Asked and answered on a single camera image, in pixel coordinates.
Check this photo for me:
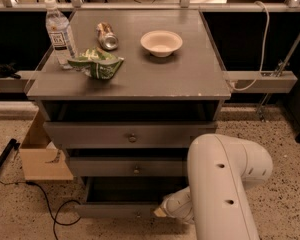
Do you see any grey middle drawer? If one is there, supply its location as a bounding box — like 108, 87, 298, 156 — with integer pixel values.
67, 157, 187, 177

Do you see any grey drawer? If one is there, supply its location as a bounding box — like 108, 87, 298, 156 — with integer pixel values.
44, 122, 216, 149
67, 157, 187, 177
76, 176, 188, 218

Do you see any white hanging cable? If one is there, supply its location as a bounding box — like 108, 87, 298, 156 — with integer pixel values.
229, 0, 271, 92

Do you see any black floor cable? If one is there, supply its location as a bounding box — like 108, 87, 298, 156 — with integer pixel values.
0, 177, 83, 240

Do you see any green chip bag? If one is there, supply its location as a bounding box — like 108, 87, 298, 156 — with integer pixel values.
68, 47, 124, 80

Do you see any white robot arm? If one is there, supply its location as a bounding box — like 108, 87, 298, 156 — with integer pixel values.
154, 134, 273, 240

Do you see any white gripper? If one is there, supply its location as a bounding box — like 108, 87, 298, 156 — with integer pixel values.
153, 194, 178, 218

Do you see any white paper bowl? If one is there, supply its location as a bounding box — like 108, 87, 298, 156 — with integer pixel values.
140, 30, 183, 58

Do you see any grey top drawer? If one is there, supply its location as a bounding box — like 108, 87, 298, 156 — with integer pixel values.
44, 122, 216, 149

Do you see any grey bottom drawer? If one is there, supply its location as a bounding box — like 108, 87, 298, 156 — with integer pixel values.
76, 176, 188, 218

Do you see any cardboard box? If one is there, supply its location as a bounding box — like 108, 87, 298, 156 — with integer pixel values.
19, 112, 73, 181

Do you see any black object on rail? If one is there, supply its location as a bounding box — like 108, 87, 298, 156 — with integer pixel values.
0, 64, 21, 79

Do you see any clear plastic water bottle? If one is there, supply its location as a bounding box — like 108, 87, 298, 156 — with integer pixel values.
45, 0, 77, 70

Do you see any crushed metal can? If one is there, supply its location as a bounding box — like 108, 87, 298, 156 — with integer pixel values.
96, 22, 119, 51

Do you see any grey drawer cabinet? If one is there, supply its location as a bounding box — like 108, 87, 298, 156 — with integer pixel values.
25, 9, 232, 218

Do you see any black bar on floor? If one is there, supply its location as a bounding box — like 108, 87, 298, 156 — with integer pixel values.
0, 138, 20, 170

